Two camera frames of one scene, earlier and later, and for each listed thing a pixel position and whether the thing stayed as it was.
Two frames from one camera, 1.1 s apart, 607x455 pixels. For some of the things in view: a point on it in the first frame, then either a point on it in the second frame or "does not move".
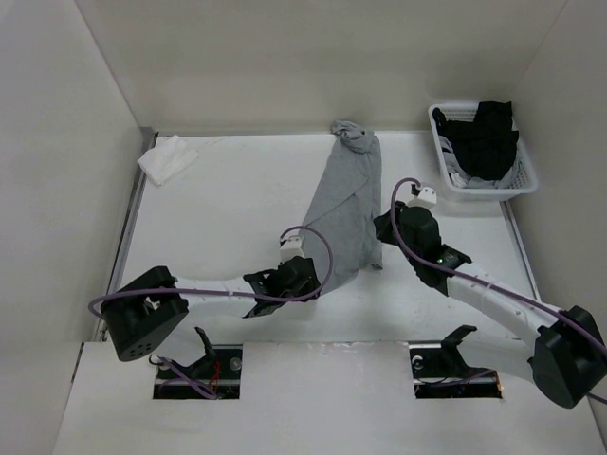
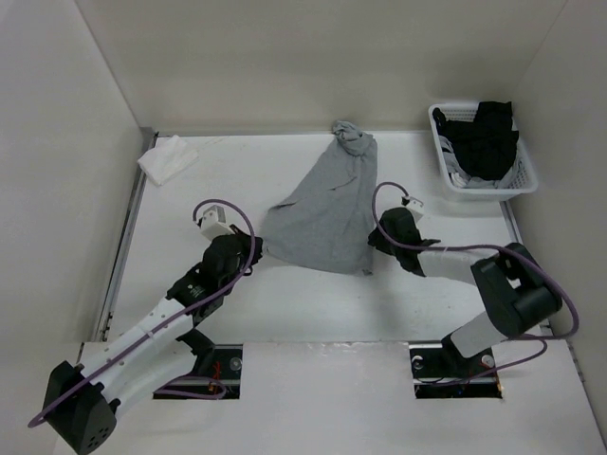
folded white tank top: (169, 155) does not move
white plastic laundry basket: (524, 181) does not move
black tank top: (487, 146) does not move
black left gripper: (310, 287) to (247, 243)
